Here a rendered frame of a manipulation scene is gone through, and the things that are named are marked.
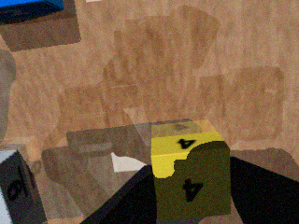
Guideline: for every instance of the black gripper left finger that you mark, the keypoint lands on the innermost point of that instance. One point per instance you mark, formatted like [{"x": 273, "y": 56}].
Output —
[{"x": 133, "y": 203}]

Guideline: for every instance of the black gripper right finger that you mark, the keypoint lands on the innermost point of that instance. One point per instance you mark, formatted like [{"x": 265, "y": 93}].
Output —
[{"x": 261, "y": 196}]

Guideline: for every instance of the yellow block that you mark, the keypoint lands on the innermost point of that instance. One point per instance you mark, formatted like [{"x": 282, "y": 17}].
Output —
[{"x": 192, "y": 175}]

